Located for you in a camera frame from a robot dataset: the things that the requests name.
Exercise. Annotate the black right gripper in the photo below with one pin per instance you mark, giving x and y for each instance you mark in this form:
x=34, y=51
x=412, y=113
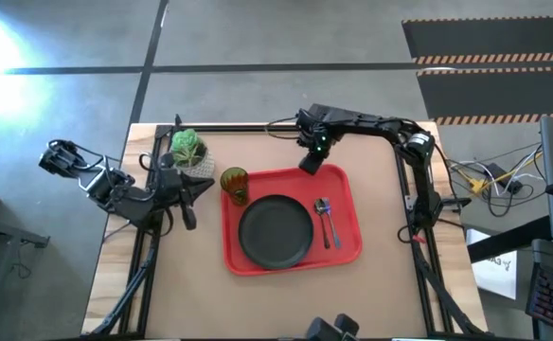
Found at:
x=316, y=132

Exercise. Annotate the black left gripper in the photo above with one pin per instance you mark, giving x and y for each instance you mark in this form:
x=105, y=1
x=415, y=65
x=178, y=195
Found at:
x=172, y=182

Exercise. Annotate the iridescent blue fork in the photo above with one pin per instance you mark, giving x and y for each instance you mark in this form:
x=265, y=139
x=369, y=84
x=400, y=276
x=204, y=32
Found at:
x=334, y=232

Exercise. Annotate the dark metal spoon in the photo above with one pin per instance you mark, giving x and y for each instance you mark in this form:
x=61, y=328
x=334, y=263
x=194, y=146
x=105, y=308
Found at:
x=325, y=234

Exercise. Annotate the black round plate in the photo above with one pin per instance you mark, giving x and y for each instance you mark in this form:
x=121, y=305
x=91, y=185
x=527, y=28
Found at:
x=276, y=232

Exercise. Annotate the red plastic tray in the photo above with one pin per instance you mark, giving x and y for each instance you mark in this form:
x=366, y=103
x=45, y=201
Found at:
x=347, y=256

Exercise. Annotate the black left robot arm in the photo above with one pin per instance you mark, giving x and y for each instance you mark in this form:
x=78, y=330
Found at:
x=125, y=203

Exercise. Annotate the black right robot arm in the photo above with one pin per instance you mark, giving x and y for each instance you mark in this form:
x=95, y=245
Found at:
x=376, y=125

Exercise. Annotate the black box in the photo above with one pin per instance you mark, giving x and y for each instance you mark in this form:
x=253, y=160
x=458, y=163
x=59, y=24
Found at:
x=333, y=109

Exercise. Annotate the succulent in white patterned pot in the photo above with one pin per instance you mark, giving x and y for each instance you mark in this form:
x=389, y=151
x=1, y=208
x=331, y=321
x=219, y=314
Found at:
x=193, y=151

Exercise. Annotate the tan table mat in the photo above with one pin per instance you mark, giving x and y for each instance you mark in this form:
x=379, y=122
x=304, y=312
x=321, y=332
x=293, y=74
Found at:
x=191, y=293

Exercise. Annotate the black power adapter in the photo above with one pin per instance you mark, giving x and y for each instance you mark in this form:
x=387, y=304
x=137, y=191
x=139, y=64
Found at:
x=498, y=171

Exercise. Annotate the black hazard-striped floor mat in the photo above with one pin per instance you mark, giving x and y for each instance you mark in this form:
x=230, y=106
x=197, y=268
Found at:
x=494, y=92
x=489, y=35

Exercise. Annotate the black desk beam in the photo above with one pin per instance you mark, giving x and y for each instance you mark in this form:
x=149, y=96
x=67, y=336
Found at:
x=508, y=241

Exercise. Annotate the white paper bag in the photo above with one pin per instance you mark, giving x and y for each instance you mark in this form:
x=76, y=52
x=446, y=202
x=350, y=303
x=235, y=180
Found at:
x=494, y=274

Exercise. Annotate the black aluminium table frame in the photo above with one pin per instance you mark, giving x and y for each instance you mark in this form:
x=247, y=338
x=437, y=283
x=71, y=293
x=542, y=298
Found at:
x=238, y=127

